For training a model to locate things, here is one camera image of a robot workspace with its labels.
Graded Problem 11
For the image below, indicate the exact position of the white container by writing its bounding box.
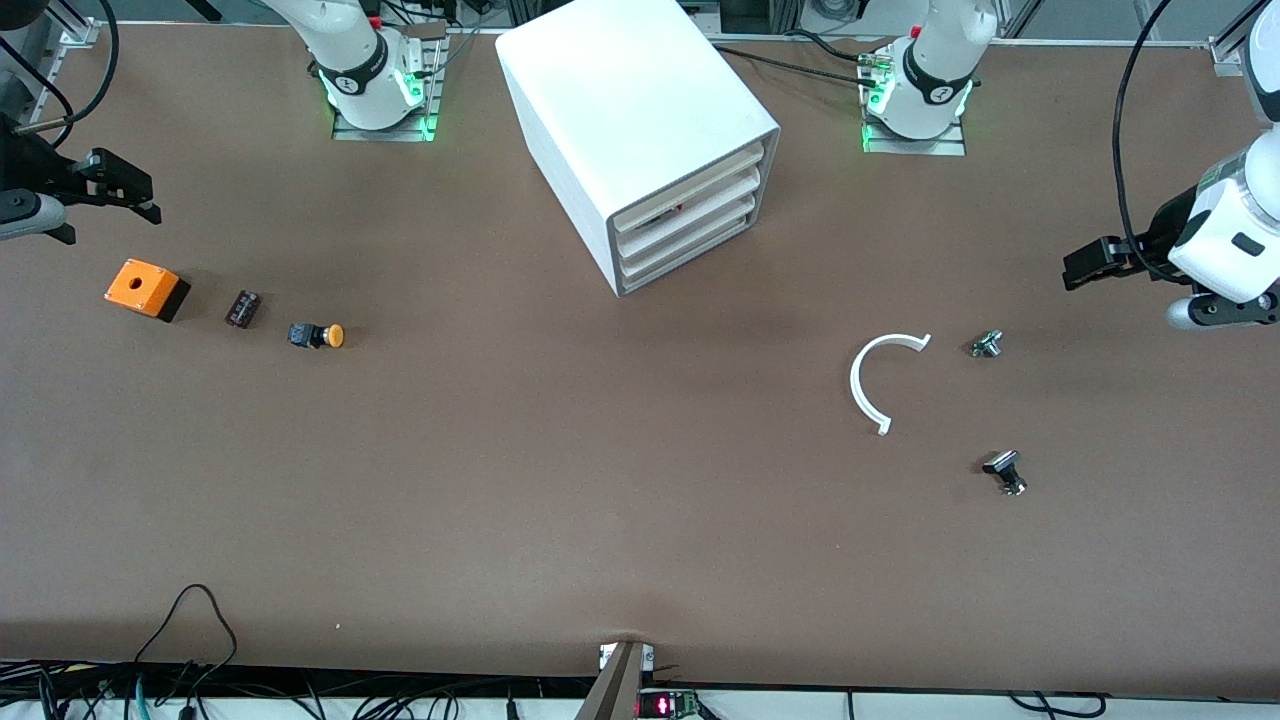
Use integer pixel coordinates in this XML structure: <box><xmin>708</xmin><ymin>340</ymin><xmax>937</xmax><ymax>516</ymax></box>
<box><xmin>614</xmin><ymin>168</ymin><xmax>765</xmax><ymax>254</ymax></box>

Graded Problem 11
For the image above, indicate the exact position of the circuit board with red display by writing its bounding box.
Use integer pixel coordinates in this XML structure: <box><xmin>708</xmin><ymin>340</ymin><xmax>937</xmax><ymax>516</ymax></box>
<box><xmin>637</xmin><ymin>688</ymin><xmax>701</xmax><ymax>720</ymax></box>

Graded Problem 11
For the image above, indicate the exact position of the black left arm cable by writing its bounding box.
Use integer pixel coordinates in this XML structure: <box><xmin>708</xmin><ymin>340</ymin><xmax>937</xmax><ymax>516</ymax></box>
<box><xmin>1113</xmin><ymin>0</ymin><xmax>1186</xmax><ymax>286</ymax></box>

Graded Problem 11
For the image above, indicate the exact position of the white semicircular bracket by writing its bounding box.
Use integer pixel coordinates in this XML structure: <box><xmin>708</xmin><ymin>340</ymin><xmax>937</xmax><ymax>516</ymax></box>
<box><xmin>850</xmin><ymin>333</ymin><xmax>933</xmax><ymax>437</ymax></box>

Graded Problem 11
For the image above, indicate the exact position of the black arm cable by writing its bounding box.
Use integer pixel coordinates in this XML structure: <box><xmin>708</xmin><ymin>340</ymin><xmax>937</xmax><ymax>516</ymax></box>
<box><xmin>1113</xmin><ymin>0</ymin><xmax>1186</xmax><ymax>286</ymax></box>
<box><xmin>0</xmin><ymin>0</ymin><xmax>121</xmax><ymax>151</ymax></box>

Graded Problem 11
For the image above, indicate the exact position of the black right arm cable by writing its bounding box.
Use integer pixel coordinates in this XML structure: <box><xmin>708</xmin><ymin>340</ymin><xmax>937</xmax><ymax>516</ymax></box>
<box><xmin>0</xmin><ymin>0</ymin><xmax>121</xmax><ymax>151</ymax></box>

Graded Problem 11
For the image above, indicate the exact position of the thin black looped cable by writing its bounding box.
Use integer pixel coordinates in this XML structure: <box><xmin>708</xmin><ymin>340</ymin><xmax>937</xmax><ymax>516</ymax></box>
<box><xmin>130</xmin><ymin>583</ymin><xmax>241</xmax><ymax>691</ymax></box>

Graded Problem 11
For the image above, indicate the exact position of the black table cable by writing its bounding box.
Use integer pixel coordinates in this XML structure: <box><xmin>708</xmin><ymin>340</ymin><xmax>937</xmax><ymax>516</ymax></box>
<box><xmin>785</xmin><ymin>28</ymin><xmax>871</xmax><ymax>63</ymax></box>
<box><xmin>712</xmin><ymin>44</ymin><xmax>881</xmax><ymax>91</ymax></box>

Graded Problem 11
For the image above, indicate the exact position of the orange button enclosure box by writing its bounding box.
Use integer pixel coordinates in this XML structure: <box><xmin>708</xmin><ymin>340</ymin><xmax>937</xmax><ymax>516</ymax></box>
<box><xmin>104</xmin><ymin>258</ymin><xmax>192</xmax><ymax>323</ymax></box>

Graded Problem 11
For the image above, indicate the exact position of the black rectangular push button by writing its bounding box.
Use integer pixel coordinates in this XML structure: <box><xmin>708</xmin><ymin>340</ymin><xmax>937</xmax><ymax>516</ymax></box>
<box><xmin>981</xmin><ymin>450</ymin><xmax>1029</xmax><ymax>497</ymax></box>

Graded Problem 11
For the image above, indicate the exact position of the aluminium frame profile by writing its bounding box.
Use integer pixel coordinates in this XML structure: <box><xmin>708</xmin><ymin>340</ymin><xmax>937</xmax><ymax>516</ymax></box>
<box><xmin>35</xmin><ymin>0</ymin><xmax>101</xmax><ymax>51</ymax></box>
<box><xmin>1210</xmin><ymin>0</ymin><xmax>1280</xmax><ymax>76</ymax></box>

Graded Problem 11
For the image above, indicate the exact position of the aluminium arm base plate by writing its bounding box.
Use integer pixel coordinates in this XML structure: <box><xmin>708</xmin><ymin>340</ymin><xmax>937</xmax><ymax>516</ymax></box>
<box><xmin>332</xmin><ymin>30</ymin><xmax>446</xmax><ymax>142</ymax></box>
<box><xmin>860</xmin><ymin>45</ymin><xmax>968</xmax><ymax>157</ymax></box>

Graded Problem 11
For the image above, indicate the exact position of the grey camera mount pole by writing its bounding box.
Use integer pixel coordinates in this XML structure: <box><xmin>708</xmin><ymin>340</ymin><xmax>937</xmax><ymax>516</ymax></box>
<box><xmin>575</xmin><ymin>640</ymin><xmax>646</xmax><ymax>720</ymax></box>

